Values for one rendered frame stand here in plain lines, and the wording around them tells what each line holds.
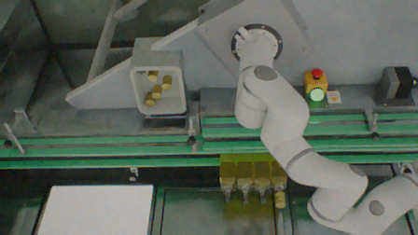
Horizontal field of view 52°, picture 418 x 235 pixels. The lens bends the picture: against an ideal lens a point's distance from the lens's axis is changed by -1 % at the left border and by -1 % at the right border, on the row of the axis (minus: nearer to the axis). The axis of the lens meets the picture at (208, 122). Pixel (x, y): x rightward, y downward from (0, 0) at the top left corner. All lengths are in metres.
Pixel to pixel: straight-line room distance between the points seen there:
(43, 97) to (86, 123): 0.55
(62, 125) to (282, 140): 0.98
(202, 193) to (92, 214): 0.41
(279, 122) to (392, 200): 0.31
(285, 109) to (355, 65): 0.66
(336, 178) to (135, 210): 0.88
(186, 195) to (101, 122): 0.43
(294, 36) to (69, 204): 1.02
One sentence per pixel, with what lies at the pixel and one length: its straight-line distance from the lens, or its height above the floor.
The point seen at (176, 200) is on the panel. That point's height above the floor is 1.06.
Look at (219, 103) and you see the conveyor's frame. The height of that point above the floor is 0.83.
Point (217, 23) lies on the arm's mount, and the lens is 1.29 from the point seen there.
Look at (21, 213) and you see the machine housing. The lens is 1.84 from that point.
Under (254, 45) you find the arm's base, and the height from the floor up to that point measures 0.92.
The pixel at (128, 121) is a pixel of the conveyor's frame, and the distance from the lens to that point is 1.67.
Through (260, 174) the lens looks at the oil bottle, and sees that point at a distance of 1.50.
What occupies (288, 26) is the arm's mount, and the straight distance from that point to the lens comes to 1.30.
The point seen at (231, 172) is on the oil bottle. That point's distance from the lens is 1.50.
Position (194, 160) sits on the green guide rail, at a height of 0.95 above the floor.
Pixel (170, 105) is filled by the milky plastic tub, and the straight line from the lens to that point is 1.59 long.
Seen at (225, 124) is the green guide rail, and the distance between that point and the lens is 1.50.
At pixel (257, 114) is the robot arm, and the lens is 1.08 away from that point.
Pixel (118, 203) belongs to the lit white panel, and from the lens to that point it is 1.68.
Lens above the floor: 1.91
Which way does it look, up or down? 42 degrees down
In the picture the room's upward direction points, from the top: 178 degrees counter-clockwise
